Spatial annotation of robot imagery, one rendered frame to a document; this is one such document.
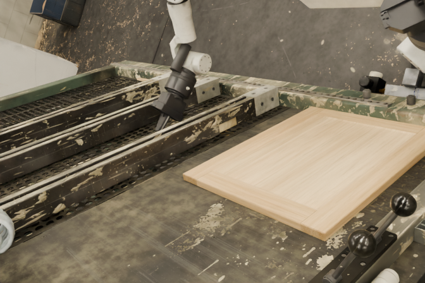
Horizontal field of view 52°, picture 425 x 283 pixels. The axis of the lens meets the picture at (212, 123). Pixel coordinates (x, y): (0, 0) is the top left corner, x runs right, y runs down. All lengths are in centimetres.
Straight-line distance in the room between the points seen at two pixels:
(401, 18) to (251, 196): 54
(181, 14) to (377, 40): 140
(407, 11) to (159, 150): 82
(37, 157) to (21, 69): 340
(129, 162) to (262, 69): 182
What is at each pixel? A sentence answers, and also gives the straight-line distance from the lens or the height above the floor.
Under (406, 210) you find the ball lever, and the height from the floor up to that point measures 145.
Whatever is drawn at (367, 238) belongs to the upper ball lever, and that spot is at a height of 155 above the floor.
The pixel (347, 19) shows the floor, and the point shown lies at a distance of 267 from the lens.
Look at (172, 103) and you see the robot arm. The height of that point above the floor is 127.
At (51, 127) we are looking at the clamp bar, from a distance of 171.
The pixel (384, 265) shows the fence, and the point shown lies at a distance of 82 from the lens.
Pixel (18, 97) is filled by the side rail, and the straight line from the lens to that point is 230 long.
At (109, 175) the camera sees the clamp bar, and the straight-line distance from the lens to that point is 119.
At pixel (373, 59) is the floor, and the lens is 250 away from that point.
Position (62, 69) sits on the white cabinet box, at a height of 17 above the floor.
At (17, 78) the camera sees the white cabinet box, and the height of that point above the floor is 58.
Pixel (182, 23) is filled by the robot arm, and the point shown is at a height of 133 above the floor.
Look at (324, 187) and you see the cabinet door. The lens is 102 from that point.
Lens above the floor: 213
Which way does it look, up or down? 44 degrees down
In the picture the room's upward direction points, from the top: 74 degrees counter-clockwise
